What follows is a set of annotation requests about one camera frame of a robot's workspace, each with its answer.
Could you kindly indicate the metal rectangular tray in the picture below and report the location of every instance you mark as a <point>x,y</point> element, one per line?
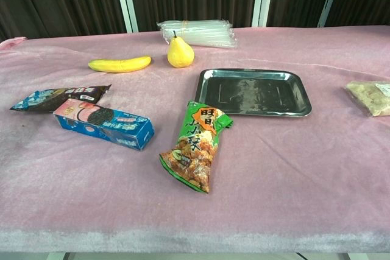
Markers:
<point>253,92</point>

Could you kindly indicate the beige snack bag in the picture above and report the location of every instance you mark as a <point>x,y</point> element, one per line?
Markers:
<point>370,98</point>

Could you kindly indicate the green snack bag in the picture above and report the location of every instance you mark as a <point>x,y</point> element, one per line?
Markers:
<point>195,147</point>

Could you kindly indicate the yellow pear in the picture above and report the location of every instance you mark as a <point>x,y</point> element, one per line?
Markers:
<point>180,54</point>

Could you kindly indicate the clear plastic straw bundle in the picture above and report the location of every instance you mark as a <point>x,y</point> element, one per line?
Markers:
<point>201,33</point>

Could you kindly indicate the blue cookie box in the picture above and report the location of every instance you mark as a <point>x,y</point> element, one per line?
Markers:
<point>106,124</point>

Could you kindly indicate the yellow banana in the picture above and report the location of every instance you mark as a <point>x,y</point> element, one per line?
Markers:
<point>120,64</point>

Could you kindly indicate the pink plush table cloth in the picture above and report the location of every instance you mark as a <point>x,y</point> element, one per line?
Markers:
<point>274,181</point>

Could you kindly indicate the dark blue snack packet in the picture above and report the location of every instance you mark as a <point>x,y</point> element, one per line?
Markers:
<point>58,98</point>

